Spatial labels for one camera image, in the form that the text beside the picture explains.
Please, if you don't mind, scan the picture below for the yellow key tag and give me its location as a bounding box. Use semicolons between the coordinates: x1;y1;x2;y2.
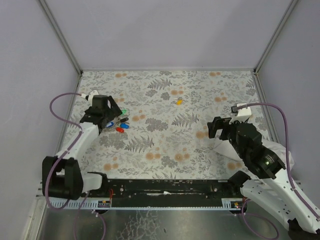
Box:
174;97;183;105

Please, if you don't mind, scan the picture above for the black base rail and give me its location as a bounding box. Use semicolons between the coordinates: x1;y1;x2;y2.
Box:
89;179;243;209

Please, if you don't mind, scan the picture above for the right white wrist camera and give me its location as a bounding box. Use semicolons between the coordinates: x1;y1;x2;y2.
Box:
229;103;252;124

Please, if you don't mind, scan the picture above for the floral patterned mat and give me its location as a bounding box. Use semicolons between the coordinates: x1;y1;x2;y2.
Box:
78;70;259;180

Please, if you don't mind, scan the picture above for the bunch of coloured key tags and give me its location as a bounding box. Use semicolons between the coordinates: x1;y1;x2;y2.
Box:
105;108;130;133

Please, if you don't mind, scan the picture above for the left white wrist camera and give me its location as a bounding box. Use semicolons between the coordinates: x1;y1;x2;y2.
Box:
80;90;99;102

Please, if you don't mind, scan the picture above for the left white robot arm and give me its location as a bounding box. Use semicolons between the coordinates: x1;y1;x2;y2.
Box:
42;91;122;200

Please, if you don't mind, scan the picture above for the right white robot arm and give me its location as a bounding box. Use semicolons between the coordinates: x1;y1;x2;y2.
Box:
207;116;320;240

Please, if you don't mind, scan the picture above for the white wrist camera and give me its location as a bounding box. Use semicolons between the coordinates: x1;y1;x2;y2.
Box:
229;103;252;124
80;90;99;102

